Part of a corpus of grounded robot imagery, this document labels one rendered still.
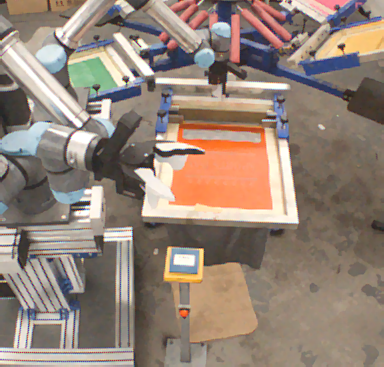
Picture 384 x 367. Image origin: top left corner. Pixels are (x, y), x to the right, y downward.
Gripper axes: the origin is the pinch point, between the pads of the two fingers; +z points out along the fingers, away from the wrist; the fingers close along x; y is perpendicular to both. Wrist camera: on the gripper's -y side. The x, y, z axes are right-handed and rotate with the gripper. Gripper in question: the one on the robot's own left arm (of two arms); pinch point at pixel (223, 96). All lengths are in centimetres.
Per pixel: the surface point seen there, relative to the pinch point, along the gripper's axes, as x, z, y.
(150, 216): 60, 13, 27
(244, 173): 32.2, 16.4, -9.2
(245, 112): 2.1, 6.9, -10.1
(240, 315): 51, 110, -15
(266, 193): 43.1, 16.6, -17.8
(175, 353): 76, 111, 20
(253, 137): 8.8, 16.1, -14.2
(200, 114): 1.9, 9.0, 10.5
